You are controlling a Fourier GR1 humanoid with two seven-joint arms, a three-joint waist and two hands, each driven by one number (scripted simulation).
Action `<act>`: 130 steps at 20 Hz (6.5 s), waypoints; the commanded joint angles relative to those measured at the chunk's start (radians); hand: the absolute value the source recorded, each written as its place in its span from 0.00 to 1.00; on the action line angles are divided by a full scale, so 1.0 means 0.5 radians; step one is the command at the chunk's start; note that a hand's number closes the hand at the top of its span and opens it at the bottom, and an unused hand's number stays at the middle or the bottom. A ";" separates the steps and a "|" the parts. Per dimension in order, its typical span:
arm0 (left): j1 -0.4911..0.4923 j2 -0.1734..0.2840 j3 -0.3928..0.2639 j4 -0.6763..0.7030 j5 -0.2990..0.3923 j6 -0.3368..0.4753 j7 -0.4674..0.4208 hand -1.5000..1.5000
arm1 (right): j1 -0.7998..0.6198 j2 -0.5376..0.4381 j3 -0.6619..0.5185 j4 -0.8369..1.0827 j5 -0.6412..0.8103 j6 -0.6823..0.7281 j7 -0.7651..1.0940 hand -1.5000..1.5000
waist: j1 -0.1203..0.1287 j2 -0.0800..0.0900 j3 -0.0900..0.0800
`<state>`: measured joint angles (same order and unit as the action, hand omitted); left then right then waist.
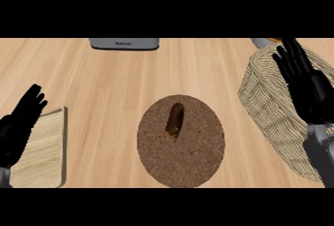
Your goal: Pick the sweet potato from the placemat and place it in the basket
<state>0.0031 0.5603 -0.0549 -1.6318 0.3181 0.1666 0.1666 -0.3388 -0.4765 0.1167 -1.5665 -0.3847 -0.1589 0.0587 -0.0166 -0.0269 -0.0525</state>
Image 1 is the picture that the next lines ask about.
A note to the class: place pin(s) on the grey appliance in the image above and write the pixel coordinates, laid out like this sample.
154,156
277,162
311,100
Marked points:
125,43

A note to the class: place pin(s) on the beige wicker basket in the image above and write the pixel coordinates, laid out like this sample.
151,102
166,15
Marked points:
270,117

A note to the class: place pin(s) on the brown oval placemat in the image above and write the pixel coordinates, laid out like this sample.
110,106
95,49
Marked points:
181,141

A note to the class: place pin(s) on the brown sweet potato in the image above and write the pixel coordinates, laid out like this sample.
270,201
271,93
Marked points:
177,119

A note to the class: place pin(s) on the pale wooden cutting board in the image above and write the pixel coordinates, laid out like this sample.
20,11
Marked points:
39,153

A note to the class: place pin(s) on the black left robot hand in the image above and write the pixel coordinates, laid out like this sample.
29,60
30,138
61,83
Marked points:
18,129

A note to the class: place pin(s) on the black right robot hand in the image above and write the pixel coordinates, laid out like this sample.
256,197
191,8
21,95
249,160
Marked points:
311,91

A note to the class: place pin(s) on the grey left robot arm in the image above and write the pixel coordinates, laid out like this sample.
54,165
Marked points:
5,177

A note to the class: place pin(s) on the grey bowl with orange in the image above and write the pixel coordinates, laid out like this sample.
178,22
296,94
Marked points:
265,41

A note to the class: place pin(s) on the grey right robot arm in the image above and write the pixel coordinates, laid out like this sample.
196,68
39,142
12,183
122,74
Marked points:
321,153

